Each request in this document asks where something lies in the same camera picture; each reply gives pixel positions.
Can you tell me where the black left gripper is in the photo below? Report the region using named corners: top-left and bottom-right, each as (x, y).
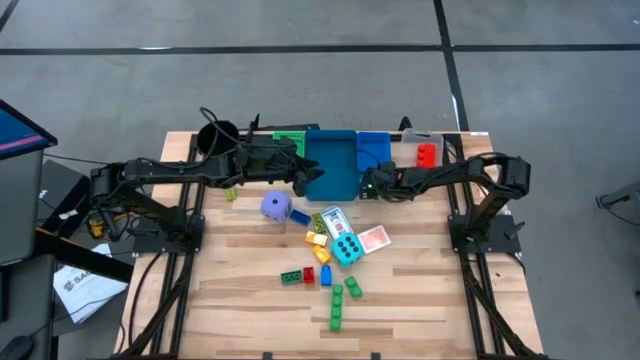
top-left (243, 133), bottom-right (327, 199)

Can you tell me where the blue brick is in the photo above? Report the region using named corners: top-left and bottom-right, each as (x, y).
top-left (289, 208), bottom-right (313, 228)

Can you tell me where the purple foam die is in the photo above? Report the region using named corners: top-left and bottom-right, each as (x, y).
top-left (259, 189), bottom-right (294, 224)

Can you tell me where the red studded toy block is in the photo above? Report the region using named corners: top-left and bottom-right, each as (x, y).
top-left (416, 142), bottom-right (438, 170)

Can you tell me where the cyan foam die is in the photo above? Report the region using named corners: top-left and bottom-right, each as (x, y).
top-left (329, 231), bottom-right (366, 270)

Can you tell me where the yellow block with peg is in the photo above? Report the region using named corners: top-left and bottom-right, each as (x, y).
top-left (312, 243), bottom-right (333, 266)

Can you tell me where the green two-stud block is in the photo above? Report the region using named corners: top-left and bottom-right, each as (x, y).
top-left (343, 274), bottom-right (365, 300)

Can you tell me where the green four-stud block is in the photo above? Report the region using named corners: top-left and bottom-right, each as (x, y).
top-left (328, 283), bottom-right (346, 333)

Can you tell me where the large teal tray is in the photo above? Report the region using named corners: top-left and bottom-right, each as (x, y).
top-left (303, 129), bottom-right (363, 203)

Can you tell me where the small blue bin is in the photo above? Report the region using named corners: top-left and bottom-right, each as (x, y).
top-left (355, 130), bottom-right (393, 176)

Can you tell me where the green mesh basket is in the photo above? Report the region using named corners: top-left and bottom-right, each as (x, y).
top-left (271, 130), bottom-right (308, 159)

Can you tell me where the clear plastic bin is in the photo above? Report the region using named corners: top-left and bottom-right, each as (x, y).
top-left (399, 127), bottom-right (446, 172)

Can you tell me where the orange-backed card deck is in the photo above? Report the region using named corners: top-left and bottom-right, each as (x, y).
top-left (356, 223), bottom-right (393, 255)

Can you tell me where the card deck in clear case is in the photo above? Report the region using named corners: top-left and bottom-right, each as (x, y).
top-left (320, 204), bottom-right (355, 241)

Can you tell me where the black table clamp with bar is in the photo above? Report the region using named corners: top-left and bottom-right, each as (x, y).
top-left (247, 113), bottom-right (322, 135)

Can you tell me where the black cup with monster face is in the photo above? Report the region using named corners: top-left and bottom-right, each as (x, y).
top-left (195, 119), bottom-right (242, 158)

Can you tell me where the black desk bar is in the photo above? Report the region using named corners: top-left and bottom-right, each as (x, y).
top-left (33, 226), bottom-right (136, 285)

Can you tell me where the black case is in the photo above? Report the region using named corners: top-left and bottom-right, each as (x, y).
top-left (36, 158), bottom-right (94, 237)

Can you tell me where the white printed paper bag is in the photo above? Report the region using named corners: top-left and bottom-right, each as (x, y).
top-left (51, 242), bottom-right (130, 326)

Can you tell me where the grey monitor with blue screen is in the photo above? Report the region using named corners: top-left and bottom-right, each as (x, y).
top-left (0, 98), bottom-right (59, 267)

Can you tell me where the black desk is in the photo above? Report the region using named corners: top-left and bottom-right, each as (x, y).
top-left (0, 254), bottom-right (57, 360)

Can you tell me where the black computer mouse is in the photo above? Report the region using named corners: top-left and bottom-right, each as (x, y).
top-left (0, 334), bottom-right (36, 360)

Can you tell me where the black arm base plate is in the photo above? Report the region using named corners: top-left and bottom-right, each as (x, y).
top-left (447, 213), bottom-right (523, 255)
top-left (131, 213), bottom-right (207, 255)

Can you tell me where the black aluminium table frame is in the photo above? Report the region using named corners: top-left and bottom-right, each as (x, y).
top-left (117, 127), bottom-right (551, 360)

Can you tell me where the black cable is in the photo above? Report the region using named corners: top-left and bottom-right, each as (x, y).
top-left (126, 251), bottom-right (164, 349)

